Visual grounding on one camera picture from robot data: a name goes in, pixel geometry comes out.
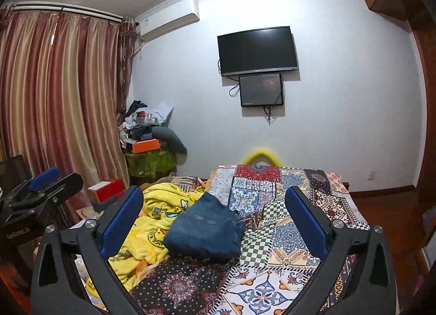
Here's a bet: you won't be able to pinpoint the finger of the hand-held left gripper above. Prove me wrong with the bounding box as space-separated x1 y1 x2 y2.
20 172 84 211
7 166 61 200

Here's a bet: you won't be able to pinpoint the small black wall monitor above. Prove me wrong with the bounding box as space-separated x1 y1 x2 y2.
238 72 284 108

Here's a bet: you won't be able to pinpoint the striped pink curtain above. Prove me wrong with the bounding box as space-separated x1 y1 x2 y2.
0 7 138 230

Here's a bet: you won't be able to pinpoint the red and white box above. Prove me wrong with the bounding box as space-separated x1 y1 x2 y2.
88 179 126 204

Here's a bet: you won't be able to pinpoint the yellow plush toy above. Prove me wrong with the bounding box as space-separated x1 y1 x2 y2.
243 146 282 168

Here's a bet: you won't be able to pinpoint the patchwork printed bed sheet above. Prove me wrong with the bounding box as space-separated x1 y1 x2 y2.
129 164 372 315

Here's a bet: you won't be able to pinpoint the white air conditioner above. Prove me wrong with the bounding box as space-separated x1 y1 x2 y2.
135 0 200 42

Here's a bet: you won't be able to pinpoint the white curtain rail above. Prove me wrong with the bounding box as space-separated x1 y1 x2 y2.
0 1 125 23

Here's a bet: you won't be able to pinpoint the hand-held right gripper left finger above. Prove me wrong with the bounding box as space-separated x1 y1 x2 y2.
31 186 147 315

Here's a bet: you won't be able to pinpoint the pile of cluttered clothes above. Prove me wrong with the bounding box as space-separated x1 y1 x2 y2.
119 100 174 147

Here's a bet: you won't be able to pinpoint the yellow printed blanket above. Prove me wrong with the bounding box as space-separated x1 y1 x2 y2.
83 182 212 298

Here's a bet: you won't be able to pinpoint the green covered side table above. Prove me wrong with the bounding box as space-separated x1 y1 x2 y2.
125 150 178 178

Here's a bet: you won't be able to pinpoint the black wall television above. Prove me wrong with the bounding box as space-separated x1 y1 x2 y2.
217 26 299 77

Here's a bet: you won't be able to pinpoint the orange box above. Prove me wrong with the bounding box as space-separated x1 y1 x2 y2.
132 138 161 154

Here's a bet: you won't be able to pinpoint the blue denim jeans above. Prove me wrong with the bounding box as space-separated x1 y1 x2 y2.
163 192 246 262

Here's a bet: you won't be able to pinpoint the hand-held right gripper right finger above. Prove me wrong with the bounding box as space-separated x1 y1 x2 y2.
284 186 399 315

